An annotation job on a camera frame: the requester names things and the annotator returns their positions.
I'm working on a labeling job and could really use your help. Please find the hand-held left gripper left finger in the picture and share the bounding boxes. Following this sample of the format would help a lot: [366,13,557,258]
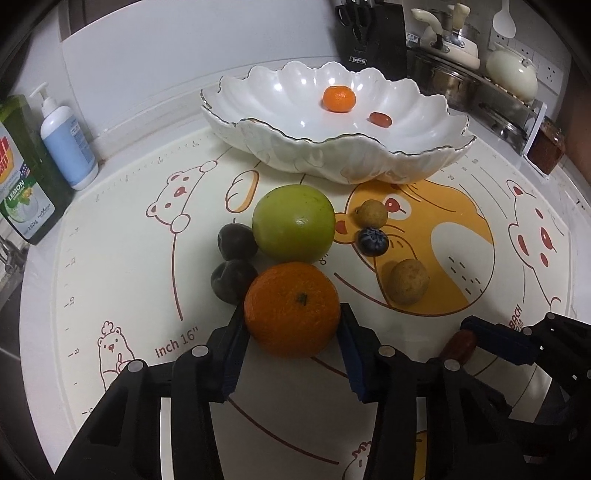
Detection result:
[53,304,252,480]

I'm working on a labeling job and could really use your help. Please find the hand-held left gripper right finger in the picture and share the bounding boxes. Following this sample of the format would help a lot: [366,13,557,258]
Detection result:
[337,302,525,480]

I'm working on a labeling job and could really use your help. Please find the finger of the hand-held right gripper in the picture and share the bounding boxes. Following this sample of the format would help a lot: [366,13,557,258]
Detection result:
[459,312,591,370]

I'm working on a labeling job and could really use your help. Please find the large orange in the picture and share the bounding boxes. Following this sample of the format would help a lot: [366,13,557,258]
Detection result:
[244,261,341,359]

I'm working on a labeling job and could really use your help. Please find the dark purple plum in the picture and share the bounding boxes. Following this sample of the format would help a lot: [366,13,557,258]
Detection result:
[217,223,259,261]
[211,259,258,304]

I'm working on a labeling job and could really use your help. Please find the blueberry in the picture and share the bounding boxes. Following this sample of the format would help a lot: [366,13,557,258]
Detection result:
[358,226,389,257]

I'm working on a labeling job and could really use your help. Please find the green round fruit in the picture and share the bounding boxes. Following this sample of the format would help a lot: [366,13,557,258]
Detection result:
[252,184,336,264]

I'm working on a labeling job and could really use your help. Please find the white scalloped porcelain bowl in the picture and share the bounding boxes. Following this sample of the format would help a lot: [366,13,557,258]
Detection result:
[200,61,477,185]

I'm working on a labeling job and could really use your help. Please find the bear printed baking mat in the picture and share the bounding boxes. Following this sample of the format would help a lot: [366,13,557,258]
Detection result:
[18,124,578,480]

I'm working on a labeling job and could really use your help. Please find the glass jar of red sauce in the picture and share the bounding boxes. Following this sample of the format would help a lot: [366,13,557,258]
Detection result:
[526,115,568,175]

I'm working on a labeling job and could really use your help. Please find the metal pot rack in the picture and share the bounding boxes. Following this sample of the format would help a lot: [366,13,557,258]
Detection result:
[406,44,548,158]

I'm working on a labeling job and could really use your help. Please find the steel sink faucet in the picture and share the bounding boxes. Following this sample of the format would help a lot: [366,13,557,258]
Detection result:
[0,233,28,282]

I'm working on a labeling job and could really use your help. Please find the stainless steel pot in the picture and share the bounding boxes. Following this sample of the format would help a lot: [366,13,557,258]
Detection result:
[409,48,481,112]

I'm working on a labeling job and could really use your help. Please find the white pump bottle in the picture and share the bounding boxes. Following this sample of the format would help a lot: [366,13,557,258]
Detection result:
[28,82,99,191]

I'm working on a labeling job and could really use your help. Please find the small mandarin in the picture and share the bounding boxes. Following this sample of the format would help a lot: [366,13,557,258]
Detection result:
[322,85,358,113]

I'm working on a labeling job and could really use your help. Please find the cream round kettle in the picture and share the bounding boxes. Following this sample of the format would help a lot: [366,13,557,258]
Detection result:
[486,44,540,102]

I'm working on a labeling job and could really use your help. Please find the green dish soap bottle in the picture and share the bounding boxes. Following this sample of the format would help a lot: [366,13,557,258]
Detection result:
[0,95,75,245]

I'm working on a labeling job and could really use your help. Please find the cream saucepan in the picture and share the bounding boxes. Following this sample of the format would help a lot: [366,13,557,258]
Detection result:
[412,8,482,70]

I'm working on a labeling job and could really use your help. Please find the white rice paddle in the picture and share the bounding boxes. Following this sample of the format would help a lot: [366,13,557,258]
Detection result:
[492,0,517,38]

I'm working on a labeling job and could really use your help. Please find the black knife block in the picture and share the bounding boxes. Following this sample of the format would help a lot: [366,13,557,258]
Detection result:
[339,4,408,75]

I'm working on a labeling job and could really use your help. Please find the steel milk pot cream handle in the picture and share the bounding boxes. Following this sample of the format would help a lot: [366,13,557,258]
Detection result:
[436,2,481,42]

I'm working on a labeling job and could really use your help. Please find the black handled kitchen scissors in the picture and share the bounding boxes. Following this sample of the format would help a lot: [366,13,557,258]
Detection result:
[336,4,370,51]

